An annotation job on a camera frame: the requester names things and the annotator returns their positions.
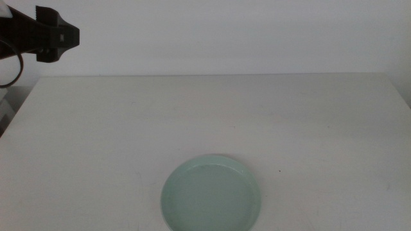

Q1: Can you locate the pale green shallow bowl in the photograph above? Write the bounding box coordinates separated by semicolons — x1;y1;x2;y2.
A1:
160;154;262;231

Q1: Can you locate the black cable loop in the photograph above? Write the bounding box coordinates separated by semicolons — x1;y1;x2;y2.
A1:
0;37;24;89

